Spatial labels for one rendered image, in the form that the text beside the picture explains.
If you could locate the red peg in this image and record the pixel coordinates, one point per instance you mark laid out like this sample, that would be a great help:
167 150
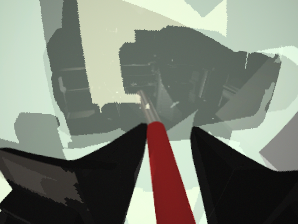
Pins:
169 194

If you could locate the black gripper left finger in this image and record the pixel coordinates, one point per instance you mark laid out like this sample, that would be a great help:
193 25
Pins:
99 185

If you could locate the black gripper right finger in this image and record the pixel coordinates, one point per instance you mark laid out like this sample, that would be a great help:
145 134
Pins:
236 189

